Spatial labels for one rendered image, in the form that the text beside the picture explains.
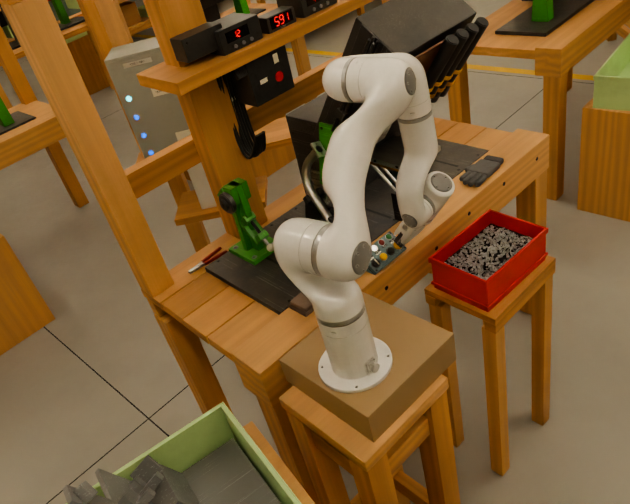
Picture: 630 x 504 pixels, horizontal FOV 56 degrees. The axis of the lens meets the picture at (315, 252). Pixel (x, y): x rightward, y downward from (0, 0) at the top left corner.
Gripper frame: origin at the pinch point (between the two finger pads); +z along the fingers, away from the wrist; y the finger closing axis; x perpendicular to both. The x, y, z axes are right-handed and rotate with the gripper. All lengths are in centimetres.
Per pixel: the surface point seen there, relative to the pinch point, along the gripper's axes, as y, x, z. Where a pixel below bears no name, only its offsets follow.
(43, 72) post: -61, 91, -24
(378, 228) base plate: 7.1, 10.5, 14.3
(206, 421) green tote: -81, -5, -2
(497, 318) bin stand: 0.0, -36.8, -6.3
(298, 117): 10, 58, 6
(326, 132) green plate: 4.8, 41.7, -6.3
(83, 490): -111, -3, -23
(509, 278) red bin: 11.3, -31.0, -9.4
